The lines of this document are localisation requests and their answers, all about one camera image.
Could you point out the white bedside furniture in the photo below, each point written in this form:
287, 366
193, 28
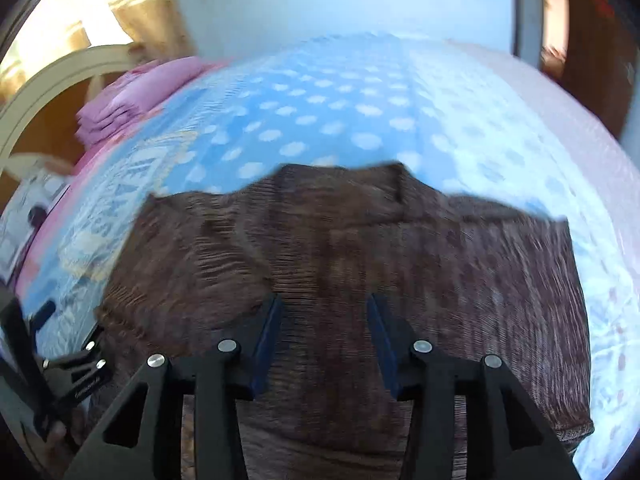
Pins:
20, 230

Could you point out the dark door frame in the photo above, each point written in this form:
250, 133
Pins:
527, 10

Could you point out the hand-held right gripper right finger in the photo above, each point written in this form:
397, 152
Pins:
381, 345

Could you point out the brown knitted sweater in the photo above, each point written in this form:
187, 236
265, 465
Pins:
325, 250

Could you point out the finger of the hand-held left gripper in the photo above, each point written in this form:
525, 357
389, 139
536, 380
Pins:
80, 376

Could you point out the blue polka dot blanket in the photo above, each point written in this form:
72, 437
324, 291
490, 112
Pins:
325, 110

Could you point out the yellow patterned curtain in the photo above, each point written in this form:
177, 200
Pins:
145, 15

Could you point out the cream curved headboard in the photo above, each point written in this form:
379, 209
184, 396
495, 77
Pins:
30, 100

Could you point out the brown wooden door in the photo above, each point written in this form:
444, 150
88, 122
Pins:
590, 35

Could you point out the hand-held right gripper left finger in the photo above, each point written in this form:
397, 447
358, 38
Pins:
265, 345

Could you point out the pink pillow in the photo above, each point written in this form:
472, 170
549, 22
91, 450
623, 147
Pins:
135, 95

